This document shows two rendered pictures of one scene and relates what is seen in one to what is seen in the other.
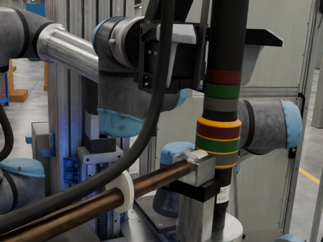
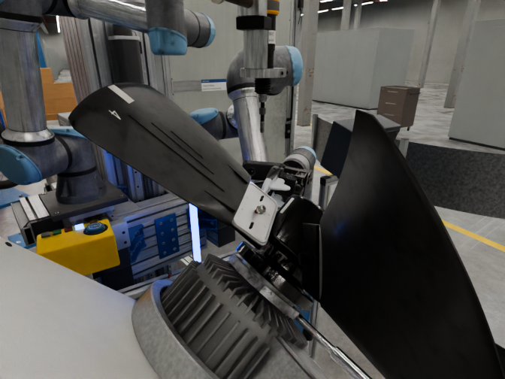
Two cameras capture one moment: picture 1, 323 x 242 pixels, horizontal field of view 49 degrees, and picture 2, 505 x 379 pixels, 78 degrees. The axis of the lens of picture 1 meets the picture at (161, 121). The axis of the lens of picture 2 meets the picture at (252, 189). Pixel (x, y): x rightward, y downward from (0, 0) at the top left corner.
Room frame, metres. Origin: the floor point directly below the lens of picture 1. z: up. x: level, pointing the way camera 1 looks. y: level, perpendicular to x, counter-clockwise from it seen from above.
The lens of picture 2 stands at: (-0.14, 0.09, 1.46)
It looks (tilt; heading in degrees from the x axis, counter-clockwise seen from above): 23 degrees down; 345
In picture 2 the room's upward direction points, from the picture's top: straight up
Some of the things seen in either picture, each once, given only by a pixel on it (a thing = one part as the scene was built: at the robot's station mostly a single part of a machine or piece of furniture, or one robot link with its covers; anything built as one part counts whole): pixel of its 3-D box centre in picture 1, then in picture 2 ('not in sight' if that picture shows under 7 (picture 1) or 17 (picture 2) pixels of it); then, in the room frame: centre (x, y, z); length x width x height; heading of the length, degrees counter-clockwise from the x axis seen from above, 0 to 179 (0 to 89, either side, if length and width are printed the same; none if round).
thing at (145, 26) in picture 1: (162, 33); not in sight; (0.39, 0.00, 1.64); 0.09 x 0.05 x 0.02; 5
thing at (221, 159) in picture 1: (216, 152); (263, 7); (0.34, -0.06, 1.53); 0.04 x 0.04 x 0.01
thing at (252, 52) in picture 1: (243, 57); not in sight; (0.38, -0.08, 1.62); 0.09 x 0.03 x 0.06; 48
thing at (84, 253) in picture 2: not in sight; (80, 252); (0.60, 0.33, 1.02); 0.16 x 0.10 x 0.11; 107
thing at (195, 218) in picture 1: (207, 194); (261, 40); (0.33, -0.05, 1.49); 0.09 x 0.07 x 0.10; 142
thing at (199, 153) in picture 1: (196, 162); not in sight; (0.31, -0.03, 1.53); 0.02 x 0.02 x 0.02; 52
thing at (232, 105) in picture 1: (220, 102); not in sight; (0.34, -0.06, 1.58); 0.03 x 0.03 x 0.01
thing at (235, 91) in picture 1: (222, 89); not in sight; (0.34, -0.06, 1.59); 0.03 x 0.03 x 0.01
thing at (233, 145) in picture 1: (217, 139); not in sight; (0.34, -0.06, 1.54); 0.04 x 0.04 x 0.01
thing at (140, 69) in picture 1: (164, 53); not in sight; (0.45, 0.00, 1.62); 0.12 x 0.08 x 0.09; 27
